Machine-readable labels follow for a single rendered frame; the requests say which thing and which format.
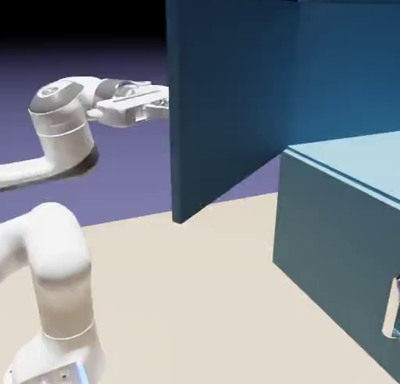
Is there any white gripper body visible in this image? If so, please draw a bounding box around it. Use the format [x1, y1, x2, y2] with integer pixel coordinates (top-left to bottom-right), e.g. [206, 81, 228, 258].
[95, 84, 170, 129]

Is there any grey-blue cabinet door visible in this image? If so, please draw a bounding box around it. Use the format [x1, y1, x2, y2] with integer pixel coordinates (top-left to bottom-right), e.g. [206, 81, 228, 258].
[272, 148, 400, 384]

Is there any curved silver handle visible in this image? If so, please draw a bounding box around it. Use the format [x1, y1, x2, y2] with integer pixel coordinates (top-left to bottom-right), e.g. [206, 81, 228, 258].
[381, 273, 400, 340]

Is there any dark blue cabinet door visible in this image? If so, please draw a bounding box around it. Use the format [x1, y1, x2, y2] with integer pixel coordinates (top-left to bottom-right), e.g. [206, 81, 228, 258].
[165, 0, 300, 225]

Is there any blue cabinet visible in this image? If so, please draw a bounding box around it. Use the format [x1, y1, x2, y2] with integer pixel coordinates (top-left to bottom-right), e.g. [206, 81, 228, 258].
[272, 0, 400, 384]

